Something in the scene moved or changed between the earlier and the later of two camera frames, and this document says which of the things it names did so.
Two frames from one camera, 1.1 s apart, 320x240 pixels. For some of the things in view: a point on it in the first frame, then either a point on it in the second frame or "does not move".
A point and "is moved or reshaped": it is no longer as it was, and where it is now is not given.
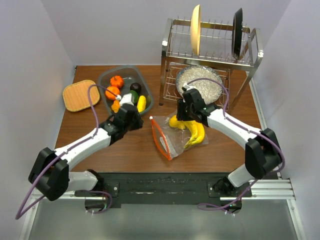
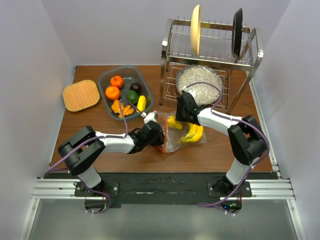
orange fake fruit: [114, 90] does not move
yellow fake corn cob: [141, 103] does not move
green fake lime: [135, 95] does not move
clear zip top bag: [174, 136] is moved or reshaped
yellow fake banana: [197, 132] is moved or reshaped
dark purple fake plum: [136, 87] does not move
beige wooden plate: [195, 29] does not move
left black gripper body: [134, 125] → [157, 140]
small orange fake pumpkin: [116, 81] does not move
